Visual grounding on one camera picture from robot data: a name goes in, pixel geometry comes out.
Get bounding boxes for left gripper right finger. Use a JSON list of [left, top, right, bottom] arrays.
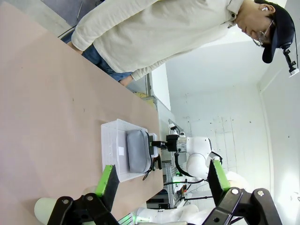
[[203, 158, 282, 225]]

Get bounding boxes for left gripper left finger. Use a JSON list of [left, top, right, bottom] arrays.
[[46, 165, 120, 225]]

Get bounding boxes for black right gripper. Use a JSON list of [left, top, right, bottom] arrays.
[[151, 135, 180, 155]]

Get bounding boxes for white rectangular box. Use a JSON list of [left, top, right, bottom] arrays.
[[148, 132, 159, 158]]

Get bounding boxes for grey zippered pouch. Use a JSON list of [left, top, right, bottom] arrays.
[[126, 129, 152, 173]]

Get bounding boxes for black braided lanyard with ring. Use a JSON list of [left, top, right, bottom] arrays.
[[142, 157, 157, 181]]

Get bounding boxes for person left forearm cream sleeve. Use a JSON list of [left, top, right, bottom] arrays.
[[130, 50, 188, 82]]

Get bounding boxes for person right forearm cream sleeve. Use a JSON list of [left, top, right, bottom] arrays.
[[71, 14, 111, 51]]

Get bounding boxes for white plastic perforated basket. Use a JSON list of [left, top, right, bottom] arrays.
[[100, 118, 157, 183]]

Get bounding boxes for person left hand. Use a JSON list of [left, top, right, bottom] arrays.
[[119, 76, 135, 88]]

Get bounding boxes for white partition board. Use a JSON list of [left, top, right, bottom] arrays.
[[150, 62, 172, 111]]

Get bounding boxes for pale green plastic cup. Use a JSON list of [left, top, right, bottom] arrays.
[[34, 186, 98, 225]]

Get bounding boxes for blue jeans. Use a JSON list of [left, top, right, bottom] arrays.
[[61, 30, 133, 83]]

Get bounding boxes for person torso cream sweater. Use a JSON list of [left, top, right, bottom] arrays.
[[71, 0, 237, 82]]

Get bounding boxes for thin metal glasses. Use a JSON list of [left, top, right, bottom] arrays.
[[252, 20, 275, 47]]

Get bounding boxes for person head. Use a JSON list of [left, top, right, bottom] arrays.
[[234, 0, 296, 64]]

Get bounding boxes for dark navy cap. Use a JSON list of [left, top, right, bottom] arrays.
[[254, 0, 295, 64]]

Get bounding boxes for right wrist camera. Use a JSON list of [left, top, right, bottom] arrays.
[[169, 123, 186, 138]]

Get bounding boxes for black cable on robot arm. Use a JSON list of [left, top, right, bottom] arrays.
[[173, 152, 208, 180]]

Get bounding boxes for aluminium frame stand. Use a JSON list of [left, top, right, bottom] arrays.
[[163, 161, 188, 209]]

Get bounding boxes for head-mounted camera on cap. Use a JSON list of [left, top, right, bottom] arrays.
[[280, 43, 300, 78]]

